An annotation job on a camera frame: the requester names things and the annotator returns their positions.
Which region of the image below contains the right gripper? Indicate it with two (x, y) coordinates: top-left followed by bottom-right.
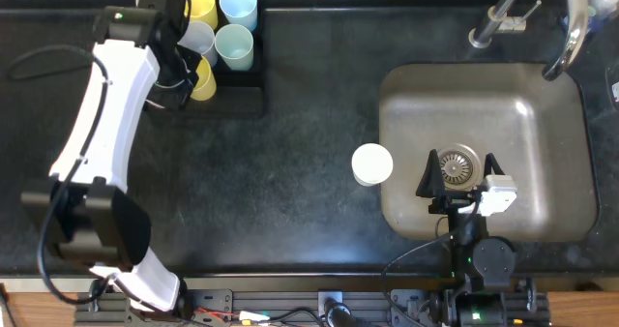
(415, 148), (507, 217)

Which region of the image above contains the white cup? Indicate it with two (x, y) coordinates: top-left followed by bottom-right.
(350, 142), (395, 188)

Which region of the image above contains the yellow cup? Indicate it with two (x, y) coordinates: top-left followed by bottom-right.
(191, 55), (218, 103)
(186, 0), (220, 31)

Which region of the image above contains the steel sink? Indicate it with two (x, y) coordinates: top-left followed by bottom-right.
(378, 63), (601, 244)

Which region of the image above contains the steel tap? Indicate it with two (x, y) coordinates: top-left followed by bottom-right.
(467, 0), (591, 82)

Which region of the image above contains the blue soap bottle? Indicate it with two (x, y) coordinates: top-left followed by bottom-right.
(586, 0), (619, 34)

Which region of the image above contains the green cup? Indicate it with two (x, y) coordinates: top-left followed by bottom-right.
(214, 23), (255, 72)

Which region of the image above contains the blue cup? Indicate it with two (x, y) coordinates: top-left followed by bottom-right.
(219, 0), (259, 32)

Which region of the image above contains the grey cup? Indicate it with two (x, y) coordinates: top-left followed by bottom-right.
(178, 20), (219, 68)

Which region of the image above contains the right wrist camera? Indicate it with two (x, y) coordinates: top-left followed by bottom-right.
(457, 173), (518, 219)

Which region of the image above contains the black cable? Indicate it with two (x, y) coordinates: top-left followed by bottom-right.
(379, 191), (485, 327)
(4, 44), (115, 307)

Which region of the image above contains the mounting rail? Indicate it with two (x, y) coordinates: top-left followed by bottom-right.
(72, 287), (552, 327)

